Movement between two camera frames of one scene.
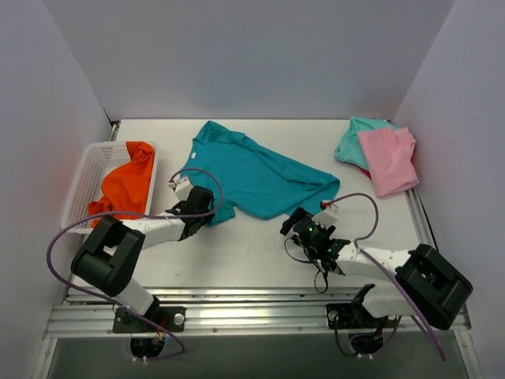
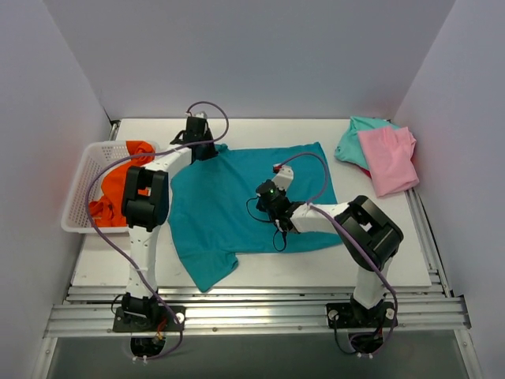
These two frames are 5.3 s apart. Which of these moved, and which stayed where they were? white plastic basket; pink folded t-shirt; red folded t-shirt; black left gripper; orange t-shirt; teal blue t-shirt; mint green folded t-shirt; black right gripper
Moved: black right gripper; teal blue t-shirt; black left gripper
Stayed: mint green folded t-shirt; white plastic basket; orange t-shirt; red folded t-shirt; pink folded t-shirt
